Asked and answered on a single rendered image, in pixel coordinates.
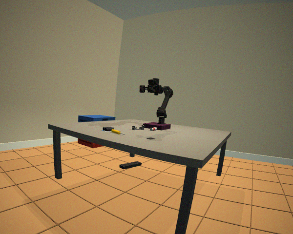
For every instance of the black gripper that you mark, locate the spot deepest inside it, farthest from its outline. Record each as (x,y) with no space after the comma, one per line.
(151,89)

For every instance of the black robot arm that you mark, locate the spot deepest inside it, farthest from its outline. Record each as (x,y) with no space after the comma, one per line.
(161,112)

